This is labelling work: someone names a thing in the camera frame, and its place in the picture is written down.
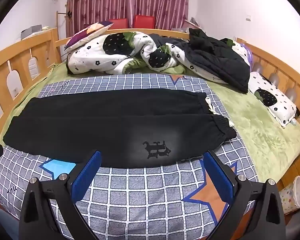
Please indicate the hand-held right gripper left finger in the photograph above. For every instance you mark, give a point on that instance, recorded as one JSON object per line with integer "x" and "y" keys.
{"x": 86, "y": 173}

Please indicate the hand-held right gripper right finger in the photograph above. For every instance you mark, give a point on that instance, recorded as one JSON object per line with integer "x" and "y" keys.
{"x": 218, "y": 178}

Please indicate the black pants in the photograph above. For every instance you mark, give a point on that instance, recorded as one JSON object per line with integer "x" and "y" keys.
{"x": 90, "y": 120}

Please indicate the grey checked star blanket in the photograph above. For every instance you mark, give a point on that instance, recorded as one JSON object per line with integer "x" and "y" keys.
{"x": 140, "y": 192}

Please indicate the green plush bed sheet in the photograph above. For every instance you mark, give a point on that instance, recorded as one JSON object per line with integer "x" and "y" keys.
{"x": 260, "y": 135}

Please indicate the white star print bin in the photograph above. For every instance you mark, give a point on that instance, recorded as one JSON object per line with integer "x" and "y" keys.
{"x": 293, "y": 195}

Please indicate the white strawberry print pillow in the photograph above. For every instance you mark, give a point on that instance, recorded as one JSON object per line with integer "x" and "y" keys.
{"x": 277, "y": 105}

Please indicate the white floral strawberry quilt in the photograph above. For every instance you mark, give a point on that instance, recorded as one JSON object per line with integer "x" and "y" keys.
{"x": 95, "y": 60}

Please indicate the black jacket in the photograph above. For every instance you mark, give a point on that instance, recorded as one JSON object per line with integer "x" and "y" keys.
{"x": 215, "y": 62}

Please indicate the grey box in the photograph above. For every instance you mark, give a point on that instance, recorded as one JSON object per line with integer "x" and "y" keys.
{"x": 31, "y": 31}

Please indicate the colourful geometric pillow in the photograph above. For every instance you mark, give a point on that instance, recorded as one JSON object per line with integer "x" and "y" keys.
{"x": 90, "y": 33}

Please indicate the wooden coat rack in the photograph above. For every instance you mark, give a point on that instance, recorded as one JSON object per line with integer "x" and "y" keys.
{"x": 57, "y": 26}

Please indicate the red chair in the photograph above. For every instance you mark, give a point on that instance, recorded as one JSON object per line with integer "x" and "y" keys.
{"x": 143, "y": 22}
{"x": 118, "y": 23}

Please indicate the pink floral curtain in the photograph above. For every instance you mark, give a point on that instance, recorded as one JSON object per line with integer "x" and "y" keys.
{"x": 127, "y": 0}

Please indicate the wooden bed frame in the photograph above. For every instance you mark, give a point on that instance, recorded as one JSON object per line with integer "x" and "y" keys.
{"x": 22, "y": 45}

